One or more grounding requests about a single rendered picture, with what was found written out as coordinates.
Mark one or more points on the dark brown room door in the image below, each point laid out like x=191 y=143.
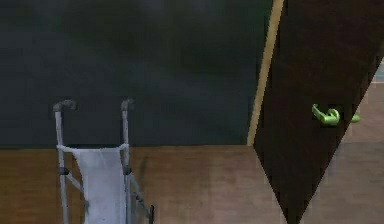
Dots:
x=310 y=66

